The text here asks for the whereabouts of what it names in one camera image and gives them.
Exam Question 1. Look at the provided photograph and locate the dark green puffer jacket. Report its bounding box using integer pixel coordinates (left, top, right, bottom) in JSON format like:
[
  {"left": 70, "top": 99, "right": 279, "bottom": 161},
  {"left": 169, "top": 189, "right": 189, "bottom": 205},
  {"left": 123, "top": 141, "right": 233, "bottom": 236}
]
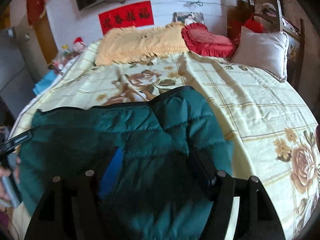
[{"left": 20, "top": 86, "right": 233, "bottom": 239}]

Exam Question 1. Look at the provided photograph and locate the floral cream bed blanket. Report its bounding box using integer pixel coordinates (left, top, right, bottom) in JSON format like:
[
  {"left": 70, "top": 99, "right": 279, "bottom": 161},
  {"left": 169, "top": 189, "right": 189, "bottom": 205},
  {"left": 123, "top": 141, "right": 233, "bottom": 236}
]
[{"left": 11, "top": 42, "right": 319, "bottom": 239}]

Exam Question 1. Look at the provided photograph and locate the blue paper bag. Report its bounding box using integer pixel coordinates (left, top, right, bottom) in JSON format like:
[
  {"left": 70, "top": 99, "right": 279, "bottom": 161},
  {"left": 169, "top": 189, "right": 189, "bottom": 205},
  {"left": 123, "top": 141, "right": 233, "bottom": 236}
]
[{"left": 33, "top": 70, "right": 58, "bottom": 96}]

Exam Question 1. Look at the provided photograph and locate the pig plush toy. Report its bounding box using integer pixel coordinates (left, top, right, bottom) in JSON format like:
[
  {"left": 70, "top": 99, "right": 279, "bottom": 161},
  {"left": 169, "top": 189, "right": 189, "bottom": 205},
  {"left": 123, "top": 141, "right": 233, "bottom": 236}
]
[{"left": 73, "top": 37, "right": 87, "bottom": 53}]

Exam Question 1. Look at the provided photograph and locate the yellow fringed pillow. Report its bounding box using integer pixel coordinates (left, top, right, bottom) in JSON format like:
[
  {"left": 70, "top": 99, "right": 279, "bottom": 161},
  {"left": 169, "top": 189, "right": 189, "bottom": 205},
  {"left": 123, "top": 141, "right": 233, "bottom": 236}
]
[{"left": 95, "top": 22, "right": 189, "bottom": 66}]

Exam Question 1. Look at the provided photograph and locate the framed photo on headboard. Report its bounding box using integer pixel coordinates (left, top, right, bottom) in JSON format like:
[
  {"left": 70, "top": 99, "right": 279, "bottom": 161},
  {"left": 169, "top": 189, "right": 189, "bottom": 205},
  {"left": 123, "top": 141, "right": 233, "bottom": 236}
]
[{"left": 173, "top": 12, "right": 204, "bottom": 25}]

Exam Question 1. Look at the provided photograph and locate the white square pillow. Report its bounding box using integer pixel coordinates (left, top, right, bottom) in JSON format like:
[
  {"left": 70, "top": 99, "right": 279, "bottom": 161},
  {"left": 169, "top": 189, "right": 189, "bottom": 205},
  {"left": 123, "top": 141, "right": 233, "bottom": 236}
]
[{"left": 231, "top": 27, "right": 289, "bottom": 82}]

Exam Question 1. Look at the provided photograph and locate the person's left hand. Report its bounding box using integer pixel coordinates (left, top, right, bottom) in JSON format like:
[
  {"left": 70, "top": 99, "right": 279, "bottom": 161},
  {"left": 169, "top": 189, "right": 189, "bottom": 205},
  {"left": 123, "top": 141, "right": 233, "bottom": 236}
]
[{"left": 1, "top": 154, "right": 22, "bottom": 209}]

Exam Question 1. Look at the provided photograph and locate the red ruffled heart pillow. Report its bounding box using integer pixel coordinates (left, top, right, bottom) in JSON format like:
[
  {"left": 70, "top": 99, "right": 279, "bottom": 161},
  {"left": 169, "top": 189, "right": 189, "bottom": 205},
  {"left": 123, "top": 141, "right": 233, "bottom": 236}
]
[{"left": 181, "top": 23, "right": 236, "bottom": 57}]

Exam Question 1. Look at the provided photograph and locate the red Chinese banner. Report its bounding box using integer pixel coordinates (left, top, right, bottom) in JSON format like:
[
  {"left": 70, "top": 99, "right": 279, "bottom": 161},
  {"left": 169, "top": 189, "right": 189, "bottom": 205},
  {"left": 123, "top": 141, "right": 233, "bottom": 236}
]
[{"left": 98, "top": 1, "right": 154, "bottom": 35}]

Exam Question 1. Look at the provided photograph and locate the black power cable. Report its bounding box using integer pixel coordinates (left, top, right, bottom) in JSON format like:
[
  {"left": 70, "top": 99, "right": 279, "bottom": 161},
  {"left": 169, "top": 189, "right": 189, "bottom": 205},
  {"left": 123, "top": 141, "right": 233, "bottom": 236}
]
[{"left": 186, "top": 0, "right": 222, "bottom": 7}]

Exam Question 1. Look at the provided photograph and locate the grey refrigerator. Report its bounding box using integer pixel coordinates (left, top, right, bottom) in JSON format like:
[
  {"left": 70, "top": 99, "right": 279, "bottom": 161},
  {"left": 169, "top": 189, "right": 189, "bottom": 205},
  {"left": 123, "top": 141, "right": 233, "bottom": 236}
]
[{"left": 0, "top": 28, "right": 35, "bottom": 118}]

